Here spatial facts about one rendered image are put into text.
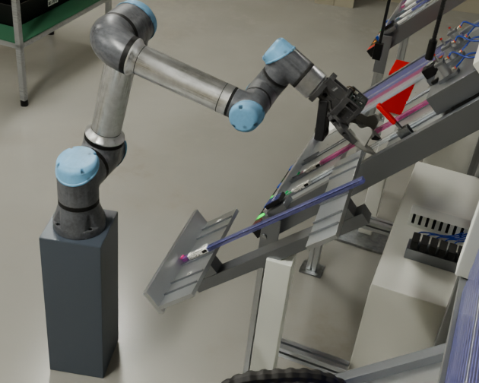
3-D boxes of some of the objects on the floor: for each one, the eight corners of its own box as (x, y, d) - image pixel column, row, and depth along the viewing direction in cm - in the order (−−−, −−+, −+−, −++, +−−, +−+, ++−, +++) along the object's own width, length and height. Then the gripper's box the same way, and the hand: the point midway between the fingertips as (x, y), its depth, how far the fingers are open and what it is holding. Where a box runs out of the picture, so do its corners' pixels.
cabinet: (331, 431, 222) (370, 283, 187) (379, 294, 277) (415, 159, 242) (546, 513, 205) (633, 368, 170) (551, 350, 260) (617, 215, 225)
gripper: (322, 84, 167) (389, 143, 168) (337, 64, 177) (400, 119, 179) (301, 108, 172) (366, 165, 173) (316, 87, 183) (377, 140, 184)
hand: (372, 146), depth 178 cm, fingers open, 7 cm apart
